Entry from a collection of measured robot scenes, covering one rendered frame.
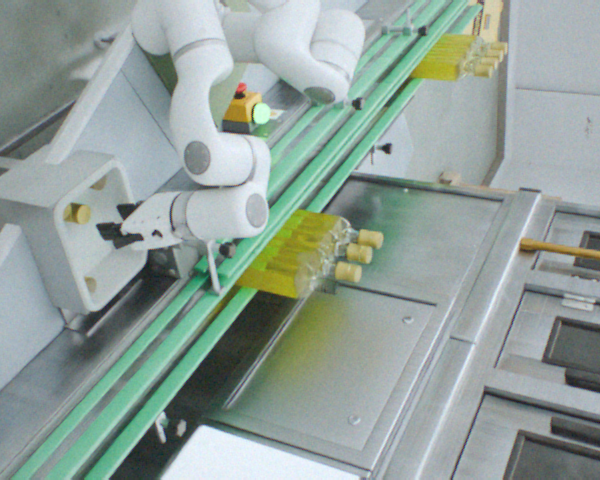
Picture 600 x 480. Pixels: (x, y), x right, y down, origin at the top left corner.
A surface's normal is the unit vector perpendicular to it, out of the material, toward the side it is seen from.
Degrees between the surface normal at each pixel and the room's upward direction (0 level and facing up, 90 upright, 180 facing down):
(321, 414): 90
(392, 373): 90
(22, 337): 0
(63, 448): 90
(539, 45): 90
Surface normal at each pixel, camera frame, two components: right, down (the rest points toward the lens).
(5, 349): 0.89, 0.17
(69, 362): -0.11, -0.82
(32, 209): -0.44, 0.55
